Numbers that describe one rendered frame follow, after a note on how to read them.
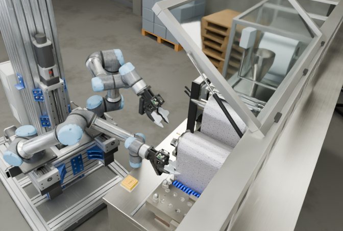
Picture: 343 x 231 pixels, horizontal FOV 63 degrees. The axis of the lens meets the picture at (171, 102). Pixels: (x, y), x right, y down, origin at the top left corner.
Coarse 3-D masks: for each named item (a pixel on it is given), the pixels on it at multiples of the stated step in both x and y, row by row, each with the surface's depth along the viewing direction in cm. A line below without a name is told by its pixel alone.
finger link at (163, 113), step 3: (159, 108) 142; (159, 111) 142; (162, 111) 142; (165, 111) 141; (168, 111) 140; (159, 114) 143; (162, 114) 143; (165, 114) 142; (162, 117) 143; (165, 117) 143; (165, 120) 143
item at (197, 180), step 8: (176, 168) 146; (184, 168) 142; (192, 168) 138; (176, 176) 149; (184, 176) 145; (192, 176) 141; (200, 176) 137; (208, 176) 134; (184, 184) 148; (192, 184) 144; (200, 184) 140; (200, 192) 143
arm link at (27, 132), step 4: (20, 128) 173; (24, 128) 174; (28, 128) 174; (32, 128) 174; (16, 132) 169; (20, 132) 170; (24, 132) 170; (28, 132) 170; (32, 132) 171; (36, 132) 175; (16, 136) 170; (20, 136) 168; (24, 136) 169; (28, 136) 170; (32, 136) 172
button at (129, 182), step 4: (128, 176) 163; (124, 180) 161; (128, 180) 161; (132, 180) 161; (136, 180) 161; (124, 184) 159; (128, 184) 159; (132, 184) 159; (128, 188) 158; (132, 188) 159
